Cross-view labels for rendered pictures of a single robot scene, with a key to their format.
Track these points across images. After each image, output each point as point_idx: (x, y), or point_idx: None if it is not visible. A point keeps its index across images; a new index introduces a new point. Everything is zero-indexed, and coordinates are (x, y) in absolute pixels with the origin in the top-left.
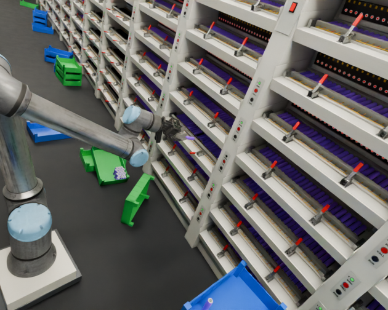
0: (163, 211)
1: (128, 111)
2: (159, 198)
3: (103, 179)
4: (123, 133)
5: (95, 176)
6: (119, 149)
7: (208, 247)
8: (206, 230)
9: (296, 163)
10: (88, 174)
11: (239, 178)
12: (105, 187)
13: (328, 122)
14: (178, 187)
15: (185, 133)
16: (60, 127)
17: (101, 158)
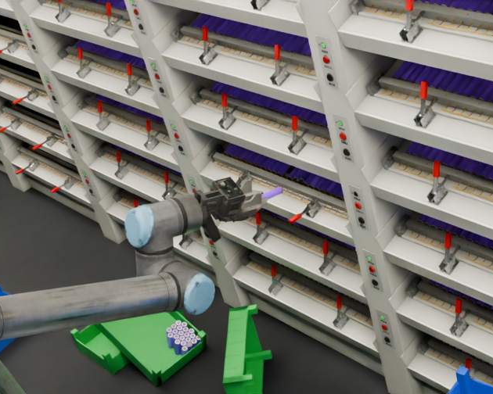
0: (318, 365)
1: (131, 223)
2: (296, 344)
3: (156, 369)
4: (146, 266)
5: (138, 373)
6: (158, 301)
7: (439, 385)
8: (419, 355)
9: (460, 154)
10: (122, 377)
11: (412, 217)
12: (171, 384)
13: (456, 70)
14: (318, 299)
15: (257, 193)
16: (55, 322)
17: (127, 329)
